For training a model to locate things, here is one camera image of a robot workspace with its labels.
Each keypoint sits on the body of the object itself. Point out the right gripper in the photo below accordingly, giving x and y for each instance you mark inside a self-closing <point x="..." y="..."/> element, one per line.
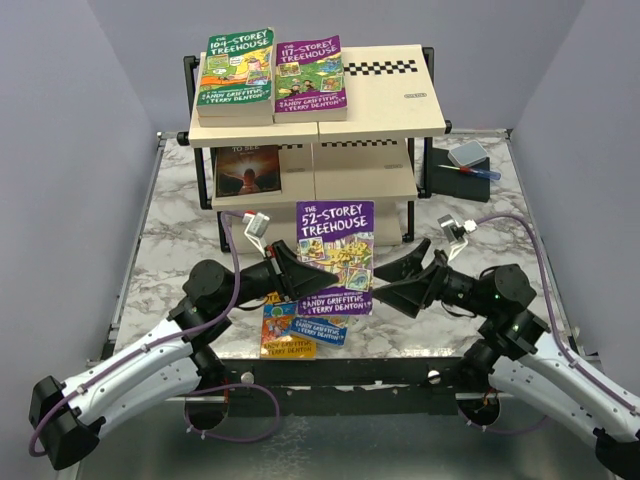
<point x="408" y="295"/>

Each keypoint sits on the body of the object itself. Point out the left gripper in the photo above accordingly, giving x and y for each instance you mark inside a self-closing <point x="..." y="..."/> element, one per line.
<point x="293" y="277"/>

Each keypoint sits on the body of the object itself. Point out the lilac Treehouse book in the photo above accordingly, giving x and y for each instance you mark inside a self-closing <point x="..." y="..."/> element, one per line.
<point x="338" y="237"/>

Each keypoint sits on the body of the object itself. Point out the blue 91-Storey Treehouse book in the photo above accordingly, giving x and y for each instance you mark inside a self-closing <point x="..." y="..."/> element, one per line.
<point x="325" y="330"/>

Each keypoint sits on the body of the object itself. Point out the dark Three Days To See book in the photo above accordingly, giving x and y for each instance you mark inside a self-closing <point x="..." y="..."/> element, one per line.
<point x="247" y="171"/>

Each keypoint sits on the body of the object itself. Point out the purple 117-Storey Treehouse book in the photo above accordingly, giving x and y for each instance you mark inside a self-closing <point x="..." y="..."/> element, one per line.
<point x="309" y="81"/>

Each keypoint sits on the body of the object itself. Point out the green 104-Storey Treehouse book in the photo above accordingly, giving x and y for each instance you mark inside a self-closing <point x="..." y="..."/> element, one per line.
<point x="240" y="43"/>

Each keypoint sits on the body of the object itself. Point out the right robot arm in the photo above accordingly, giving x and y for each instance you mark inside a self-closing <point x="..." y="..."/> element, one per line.
<point x="518" y="353"/>

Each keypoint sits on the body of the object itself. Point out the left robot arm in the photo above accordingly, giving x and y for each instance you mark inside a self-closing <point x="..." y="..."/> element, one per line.
<point x="70" y="417"/>

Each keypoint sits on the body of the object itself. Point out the yellow 130-Storey Treehouse book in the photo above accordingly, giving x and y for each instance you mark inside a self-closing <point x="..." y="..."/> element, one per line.
<point x="276" y="341"/>

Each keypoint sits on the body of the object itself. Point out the black box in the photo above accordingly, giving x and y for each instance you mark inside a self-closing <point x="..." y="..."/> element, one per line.
<point x="442" y="179"/>

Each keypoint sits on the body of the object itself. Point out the beige three-tier shelf rack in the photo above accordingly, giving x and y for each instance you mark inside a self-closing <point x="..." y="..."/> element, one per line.
<point x="368" y="156"/>

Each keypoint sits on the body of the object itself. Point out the red blue screwdriver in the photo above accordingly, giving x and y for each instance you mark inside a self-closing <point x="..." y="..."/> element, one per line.
<point x="474" y="172"/>

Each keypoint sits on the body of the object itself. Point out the grey small case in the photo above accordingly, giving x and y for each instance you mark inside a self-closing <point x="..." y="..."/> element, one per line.
<point x="468" y="154"/>

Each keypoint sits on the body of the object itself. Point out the orange 39-Storey Treehouse book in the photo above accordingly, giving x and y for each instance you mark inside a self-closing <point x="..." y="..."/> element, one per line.
<point x="235" y="120"/>

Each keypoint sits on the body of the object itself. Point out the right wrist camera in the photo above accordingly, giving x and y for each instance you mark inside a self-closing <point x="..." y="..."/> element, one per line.
<point x="455" y="231"/>

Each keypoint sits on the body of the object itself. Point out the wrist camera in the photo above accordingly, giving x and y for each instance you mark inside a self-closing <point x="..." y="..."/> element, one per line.
<point x="455" y="231"/>
<point x="256" y="224"/>

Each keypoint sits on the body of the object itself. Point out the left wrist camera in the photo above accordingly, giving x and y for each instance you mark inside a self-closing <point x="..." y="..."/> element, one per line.
<point x="256" y="224"/>

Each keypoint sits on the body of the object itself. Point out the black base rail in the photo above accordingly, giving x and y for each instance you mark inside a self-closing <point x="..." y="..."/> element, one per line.
<point x="348" y="387"/>

